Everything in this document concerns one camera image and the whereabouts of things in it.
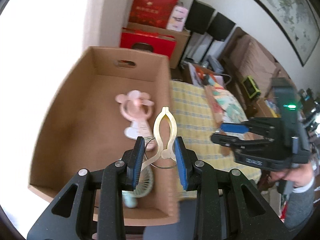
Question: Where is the green patterned folding fan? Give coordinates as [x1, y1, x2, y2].
[213, 89, 248, 123]

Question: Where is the cream plastic clip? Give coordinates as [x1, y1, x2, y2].
[141, 106, 177, 171]

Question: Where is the light blue desk fan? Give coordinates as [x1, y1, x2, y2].
[122, 166, 154, 209]

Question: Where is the metal key ring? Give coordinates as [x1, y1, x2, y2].
[144, 137, 178, 170]

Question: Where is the pink handheld fan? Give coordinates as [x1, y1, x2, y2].
[115, 90, 154, 144]

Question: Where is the beige red-print folding fan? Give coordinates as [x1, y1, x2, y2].
[204, 86, 225, 125]

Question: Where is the grey sleeve forearm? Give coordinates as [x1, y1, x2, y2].
[284, 177, 315, 232]

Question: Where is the person right hand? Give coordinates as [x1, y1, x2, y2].
[268, 162, 313, 187]

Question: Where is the yellow plaid tablecloth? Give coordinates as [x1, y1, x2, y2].
[170, 80, 261, 182]

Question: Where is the green black radio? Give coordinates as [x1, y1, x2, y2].
[241, 75, 261, 100]

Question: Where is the open cardboard box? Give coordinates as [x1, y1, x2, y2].
[28, 45, 181, 227]

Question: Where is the open box with papers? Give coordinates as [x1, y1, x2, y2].
[181, 62, 232, 88]

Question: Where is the brown sofa cushion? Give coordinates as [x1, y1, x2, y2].
[219, 27, 291, 96]

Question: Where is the right black speaker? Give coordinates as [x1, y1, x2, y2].
[207, 12, 235, 41]

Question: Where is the black speaker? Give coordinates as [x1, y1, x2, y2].
[185, 0, 215, 35]
[207, 12, 235, 41]

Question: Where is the large brown cardboard box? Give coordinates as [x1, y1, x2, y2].
[127, 22, 190, 69]

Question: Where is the red chocolate gift box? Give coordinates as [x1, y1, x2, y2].
[120, 28, 176, 59]

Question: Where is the left black speaker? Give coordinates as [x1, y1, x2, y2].
[185, 0, 215, 35]

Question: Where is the pink white carton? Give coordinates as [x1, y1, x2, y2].
[166, 5, 188, 32]

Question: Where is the red gift bag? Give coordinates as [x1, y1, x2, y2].
[129, 0, 178, 29]

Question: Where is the framed wall painting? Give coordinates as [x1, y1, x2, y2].
[255, 0, 319, 66]

